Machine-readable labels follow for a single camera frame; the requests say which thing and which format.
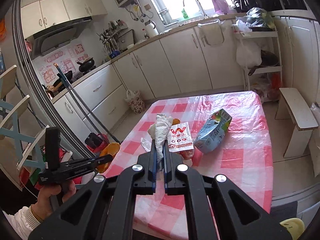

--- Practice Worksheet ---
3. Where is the white wooden stool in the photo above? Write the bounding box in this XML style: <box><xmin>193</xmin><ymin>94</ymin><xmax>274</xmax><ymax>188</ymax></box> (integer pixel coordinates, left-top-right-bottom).
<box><xmin>275</xmin><ymin>88</ymin><xmax>318</xmax><ymax>158</ymax></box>

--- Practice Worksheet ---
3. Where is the white plastic bag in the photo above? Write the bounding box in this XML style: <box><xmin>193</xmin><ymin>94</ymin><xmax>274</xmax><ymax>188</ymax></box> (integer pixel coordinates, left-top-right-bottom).
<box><xmin>236</xmin><ymin>40</ymin><xmax>262</xmax><ymax>69</ymax></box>

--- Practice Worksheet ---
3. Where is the utensil wall rack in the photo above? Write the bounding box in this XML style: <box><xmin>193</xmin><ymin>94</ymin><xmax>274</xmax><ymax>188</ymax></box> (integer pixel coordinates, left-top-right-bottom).
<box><xmin>97</xmin><ymin>20</ymin><xmax>128</xmax><ymax>59</ymax></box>

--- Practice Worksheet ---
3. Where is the purple cloth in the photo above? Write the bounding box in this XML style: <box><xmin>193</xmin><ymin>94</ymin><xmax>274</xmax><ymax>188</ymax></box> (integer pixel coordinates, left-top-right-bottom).
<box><xmin>212</xmin><ymin>0</ymin><xmax>229</xmax><ymax>15</ymax></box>

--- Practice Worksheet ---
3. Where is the floral waste basket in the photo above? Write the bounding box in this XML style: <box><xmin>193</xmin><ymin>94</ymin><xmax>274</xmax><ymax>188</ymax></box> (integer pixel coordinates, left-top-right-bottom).
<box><xmin>125</xmin><ymin>89</ymin><xmax>145</xmax><ymax>114</ymax></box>

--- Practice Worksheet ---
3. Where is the pink checkered tablecloth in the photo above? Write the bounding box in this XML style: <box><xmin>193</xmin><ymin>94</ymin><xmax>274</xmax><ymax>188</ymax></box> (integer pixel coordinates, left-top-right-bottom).
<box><xmin>104</xmin><ymin>92</ymin><xmax>273</xmax><ymax>239</ymax></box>

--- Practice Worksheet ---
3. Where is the white thermos jug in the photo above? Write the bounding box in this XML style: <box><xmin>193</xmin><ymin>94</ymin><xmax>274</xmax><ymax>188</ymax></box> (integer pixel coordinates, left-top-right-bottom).
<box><xmin>145</xmin><ymin>20</ymin><xmax>159</xmax><ymax>38</ymax></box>

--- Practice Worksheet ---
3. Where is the green dish soap bottle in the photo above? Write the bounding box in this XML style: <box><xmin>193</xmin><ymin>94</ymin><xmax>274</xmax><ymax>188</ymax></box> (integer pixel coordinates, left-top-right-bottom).
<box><xmin>182</xmin><ymin>8</ymin><xmax>189</xmax><ymax>20</ymax></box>

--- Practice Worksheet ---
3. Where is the large orange peel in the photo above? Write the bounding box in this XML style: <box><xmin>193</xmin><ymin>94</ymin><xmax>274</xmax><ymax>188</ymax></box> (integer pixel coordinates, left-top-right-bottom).
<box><xmin>172</xmin><ymin>119</ymin><xmax>180</xmax><ymax>125</ymax></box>

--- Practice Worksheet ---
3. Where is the black range hood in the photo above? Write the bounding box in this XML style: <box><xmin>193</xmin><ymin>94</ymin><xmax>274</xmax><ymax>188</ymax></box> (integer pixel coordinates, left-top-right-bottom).
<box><xmin>26</xmin><ymin>16</ymin><xmax>92</xmax><ymax>60</ymax></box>

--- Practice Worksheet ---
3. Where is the black wok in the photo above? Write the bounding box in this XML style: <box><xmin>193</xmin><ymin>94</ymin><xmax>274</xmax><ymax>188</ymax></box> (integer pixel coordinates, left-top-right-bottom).
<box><xmin>77</xmin><ymin>57</ymin><xmax>95</xmax><ymax>74</ymax></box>

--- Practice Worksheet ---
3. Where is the red white snack wrapper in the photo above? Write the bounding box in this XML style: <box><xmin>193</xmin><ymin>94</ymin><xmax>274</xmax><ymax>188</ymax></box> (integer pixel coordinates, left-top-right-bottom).
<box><xmin>167</xmin><ymin>122</ymin><xmax>194</xmax><ymax>152</ymax></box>

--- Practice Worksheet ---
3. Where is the white storage trolley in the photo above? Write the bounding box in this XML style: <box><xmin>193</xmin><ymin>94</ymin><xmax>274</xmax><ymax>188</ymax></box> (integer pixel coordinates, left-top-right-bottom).
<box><xmin>232</xmin><ymin>24</ymin><xmax>283</xmax><ymax>90</ymax></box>

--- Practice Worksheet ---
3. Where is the blue milk carton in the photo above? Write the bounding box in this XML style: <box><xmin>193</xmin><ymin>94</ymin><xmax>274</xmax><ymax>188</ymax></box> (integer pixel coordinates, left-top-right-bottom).
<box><xmin>194</xmin><ymin>109</ymin><xmax>232</xmax><ymax>154</ymax></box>

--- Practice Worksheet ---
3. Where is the blue wooden shelf rack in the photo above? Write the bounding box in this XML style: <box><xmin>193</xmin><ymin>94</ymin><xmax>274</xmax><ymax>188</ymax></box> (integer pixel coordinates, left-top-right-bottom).
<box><xmin>1</xmin><ymin>65</ymin><xmax>49</xmax><ymax>190</ymax></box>

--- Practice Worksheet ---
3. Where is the chrome kitchen faucet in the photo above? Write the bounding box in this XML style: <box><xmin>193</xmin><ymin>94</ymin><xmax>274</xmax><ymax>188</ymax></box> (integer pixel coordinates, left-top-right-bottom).
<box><xmin>182</xmin><ymin>0</ymin><xmax>208</xmax><ymax>18</ymax></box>

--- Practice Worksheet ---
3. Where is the black pan on trolley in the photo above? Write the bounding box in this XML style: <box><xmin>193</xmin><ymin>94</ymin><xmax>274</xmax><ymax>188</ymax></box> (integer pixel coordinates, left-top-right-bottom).
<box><xmin>248</xmin><ymin>50</ymin><xmax>279</xmax><ymax>76</ymax></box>

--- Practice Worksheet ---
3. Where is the person's left hand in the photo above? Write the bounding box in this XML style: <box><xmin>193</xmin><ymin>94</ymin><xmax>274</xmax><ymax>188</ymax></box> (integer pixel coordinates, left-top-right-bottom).
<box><xmin>31</xmin><ymin>179</ymin><xmax>77</xmax><ymax>222</ymax></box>

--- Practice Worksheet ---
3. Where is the dark bag on trolley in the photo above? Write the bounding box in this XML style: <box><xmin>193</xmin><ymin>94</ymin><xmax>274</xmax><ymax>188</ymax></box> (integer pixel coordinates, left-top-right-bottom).
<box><xmin>235</xmin><ymin>7</ymin><xmax>276</xmax><ymax>33</ymax></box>

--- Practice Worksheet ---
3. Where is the white hanging door bin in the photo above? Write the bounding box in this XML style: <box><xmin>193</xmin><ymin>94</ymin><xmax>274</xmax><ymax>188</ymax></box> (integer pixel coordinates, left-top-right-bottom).
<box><xmin>197</xmin><ymin>20</ymin><xmax>225</xmax><ymax>46</ymax></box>

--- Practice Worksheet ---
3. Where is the white sleeve forearm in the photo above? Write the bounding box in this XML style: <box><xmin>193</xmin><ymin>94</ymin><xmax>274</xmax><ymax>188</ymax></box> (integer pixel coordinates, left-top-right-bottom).
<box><xmin>3</xmin><ymin>205</ymin><xmax>43</xmax><ymax>239</ymax></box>

